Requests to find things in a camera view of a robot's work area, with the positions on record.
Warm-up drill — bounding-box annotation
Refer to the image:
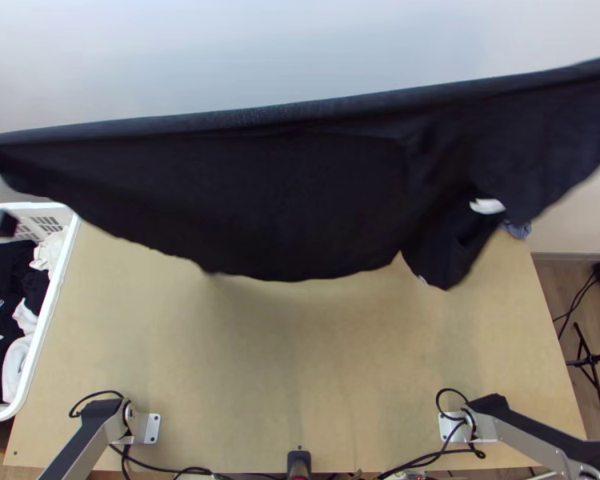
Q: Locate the black cable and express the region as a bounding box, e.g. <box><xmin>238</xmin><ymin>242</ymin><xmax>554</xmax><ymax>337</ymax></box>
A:
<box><xmin>377</xmin><ymin>387</ymin><xmax>486</xmax><ymax>480</ymax></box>
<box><xmin>118</xmin><ymin>442</ymin><xmax>216</xmax><ymax>480</ymax></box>
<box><xmin>69</xmin><ymin>390</ymin><xmax>131</xmax><ymax>421</ymax></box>

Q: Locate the black t-shirt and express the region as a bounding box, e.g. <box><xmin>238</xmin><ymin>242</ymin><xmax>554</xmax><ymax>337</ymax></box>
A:
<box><xmin>0</xmin><ymin>54</ymin><xmax>600</xmax><ymax>292</ymax></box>

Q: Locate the blue garment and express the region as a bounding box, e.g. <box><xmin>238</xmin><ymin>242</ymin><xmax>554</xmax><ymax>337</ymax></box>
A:
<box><xmin>499</xmin><ymin>219</ymin><xmax>533</xmax><ymax>241</ymax></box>

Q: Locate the white laundry basket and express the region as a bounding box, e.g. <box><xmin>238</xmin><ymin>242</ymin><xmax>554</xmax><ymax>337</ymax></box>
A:
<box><xmin>0</xmin><ymin>202</ymin><xmax>82</xmax><ymax>423</ymax></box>

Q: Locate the heap of clothes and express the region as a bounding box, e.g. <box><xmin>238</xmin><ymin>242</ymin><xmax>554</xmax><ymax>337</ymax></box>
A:
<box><xmin>0</xmin><ymin>234</ymin><xmax>69</xmax><ymax>405</ymax></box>

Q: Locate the black tripod stand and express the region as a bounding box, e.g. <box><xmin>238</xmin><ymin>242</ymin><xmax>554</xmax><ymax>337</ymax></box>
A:
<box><xmin>565</xmin><ymin>322</ymin><xmax>600</xmax><ymax>414</ymax></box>

